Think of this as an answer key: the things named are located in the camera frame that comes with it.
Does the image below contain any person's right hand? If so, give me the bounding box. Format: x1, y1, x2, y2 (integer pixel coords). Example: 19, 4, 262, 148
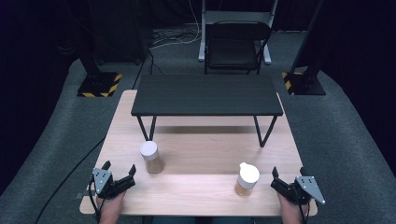
276, 192, 310, 224

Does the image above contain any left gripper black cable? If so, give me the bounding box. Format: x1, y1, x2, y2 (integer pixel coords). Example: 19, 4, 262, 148
87, 175, 105, 224

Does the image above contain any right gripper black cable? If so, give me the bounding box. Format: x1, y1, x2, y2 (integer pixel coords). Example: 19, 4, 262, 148
297, 202, 308, 224

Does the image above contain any long black floor cable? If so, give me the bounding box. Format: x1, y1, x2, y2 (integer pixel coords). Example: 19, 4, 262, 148
35, 137, 106, 224

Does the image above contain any brown powder jar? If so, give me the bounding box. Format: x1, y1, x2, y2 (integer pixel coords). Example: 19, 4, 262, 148
139, 140, 165, 175

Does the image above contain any black folding chair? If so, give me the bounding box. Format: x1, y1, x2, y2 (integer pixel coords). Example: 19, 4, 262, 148
204, 20, 273, 76

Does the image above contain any white metal stand frame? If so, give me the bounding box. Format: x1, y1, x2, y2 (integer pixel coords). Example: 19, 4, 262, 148
198, 0, 279, 65

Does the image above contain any black shelf rack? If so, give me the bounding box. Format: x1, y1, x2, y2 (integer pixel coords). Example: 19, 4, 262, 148
130, 74, 285, 148

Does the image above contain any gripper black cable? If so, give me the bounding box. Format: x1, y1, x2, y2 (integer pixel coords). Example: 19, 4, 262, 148
87, 175, 105, 224
297, 202, 308, 224

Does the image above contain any bundle of floor cables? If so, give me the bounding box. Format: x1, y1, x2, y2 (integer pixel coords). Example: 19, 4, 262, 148
148, 27, 203, 50

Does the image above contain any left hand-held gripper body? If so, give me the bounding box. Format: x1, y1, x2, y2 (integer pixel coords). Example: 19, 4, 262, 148
92, 167, 136, 201

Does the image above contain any orange powder jar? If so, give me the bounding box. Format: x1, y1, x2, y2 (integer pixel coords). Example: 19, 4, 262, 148
233, 161, 261, 197

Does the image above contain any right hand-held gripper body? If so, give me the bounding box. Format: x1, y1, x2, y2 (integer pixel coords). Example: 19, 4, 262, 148
270, 175, 327, 206

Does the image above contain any person's left hand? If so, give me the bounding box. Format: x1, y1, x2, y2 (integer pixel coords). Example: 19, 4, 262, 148
96, 189, 127, 224

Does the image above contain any black stand with striped base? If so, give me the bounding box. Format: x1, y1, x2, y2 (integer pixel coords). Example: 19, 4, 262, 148
281, 0, 327, 97
72, 31, 123, 98

